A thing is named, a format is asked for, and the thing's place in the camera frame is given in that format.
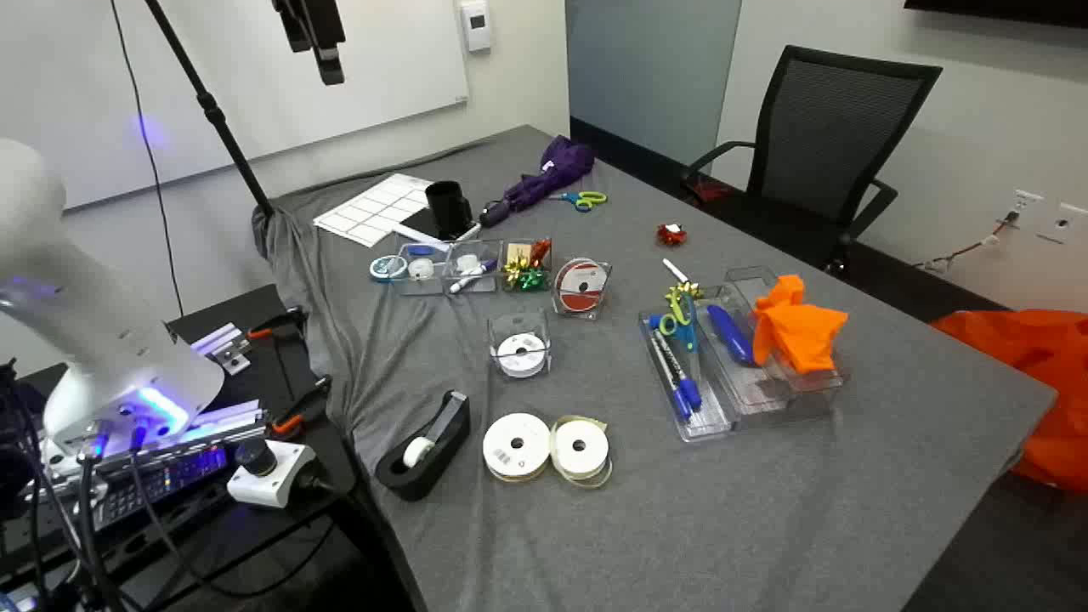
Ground orange folded decoration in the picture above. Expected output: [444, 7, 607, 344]
[748, 273, 849, 382]

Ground clear plaid ribbon case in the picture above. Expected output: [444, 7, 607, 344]
[549, 253, 615, 322]

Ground clear plastic bow tray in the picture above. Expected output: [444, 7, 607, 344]
[496, 235, 559, 299]

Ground red plaid ribbon spool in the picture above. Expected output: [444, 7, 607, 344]
[553, 254, 608, 318]

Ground white ribbon roll in case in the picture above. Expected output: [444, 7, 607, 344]
[493, 330, 551, 382]

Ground purple white marker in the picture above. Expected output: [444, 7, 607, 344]
[450, 259, 499, 295]

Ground clear tray with marker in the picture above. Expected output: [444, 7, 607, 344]
[445, 237, 502, 299]

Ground small green blue scissors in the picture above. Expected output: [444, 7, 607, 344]
[559, 185, 611, 219]

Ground clear tray with tape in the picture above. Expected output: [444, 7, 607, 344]
[397, 237, 457, 295]

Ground purple folded umbrella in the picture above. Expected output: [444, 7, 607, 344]
[475, 134, 599, 233]

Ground black cup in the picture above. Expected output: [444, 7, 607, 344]
[421, 177, 475, 242]

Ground white ribbon spool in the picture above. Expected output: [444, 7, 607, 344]
[479, 407, 553, 488]
[549, 413, 615, 493]

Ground blue silver pen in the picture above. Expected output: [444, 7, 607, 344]
[651, 332, 693, 430]
[667, 338, 709, 417]

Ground white framed black tablet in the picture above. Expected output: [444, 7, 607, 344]
[389, 208, 463, 253]

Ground blue round tape roll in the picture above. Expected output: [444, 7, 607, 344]
[366, 253, 408, 286]

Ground black tape dispenser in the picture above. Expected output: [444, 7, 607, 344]
[371, 387, 473, 502]

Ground blue marker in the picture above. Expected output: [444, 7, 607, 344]
[704, 299, 763, 367]

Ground clear tray with pens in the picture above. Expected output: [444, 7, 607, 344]
[636, 302, 737, 450]

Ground white label sheet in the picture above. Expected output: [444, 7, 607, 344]
[311, 169, 438, 253]

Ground white whiteboard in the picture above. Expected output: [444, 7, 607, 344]
[0, 0, 468, 216]

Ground grey tablecloth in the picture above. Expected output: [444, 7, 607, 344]
[249, 124, 1058, 612]

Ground white box with black knob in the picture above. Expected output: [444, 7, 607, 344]
[224, 434, 321, 509]

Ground black mesh office chair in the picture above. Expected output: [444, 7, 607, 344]
[678, 43, 947, 275]

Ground black tripod pole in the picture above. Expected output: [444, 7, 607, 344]
[144, 0, 280, 219]

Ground black equipment cart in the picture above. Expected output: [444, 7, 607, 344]
[0, 282, 389, 612]

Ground orange plastic bag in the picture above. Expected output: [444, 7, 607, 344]
[931, 305, 1088, 496]

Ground green blue handled scissors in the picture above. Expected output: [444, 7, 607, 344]
[658, 295, 709, 355]

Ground orange handled pliers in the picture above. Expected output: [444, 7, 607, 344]
[269, 379, 335, 441]
[242, 312, 311, 347]

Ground white wall thermostat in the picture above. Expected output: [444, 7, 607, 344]
[457, 0, 496, 55]

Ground black overhead camera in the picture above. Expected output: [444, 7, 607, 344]
[269, 0, 352, 90]

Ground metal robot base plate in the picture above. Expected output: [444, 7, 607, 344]
[45, 394, 269, 479]

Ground black wall television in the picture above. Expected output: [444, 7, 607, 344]
[900, 0, 1088, 31]

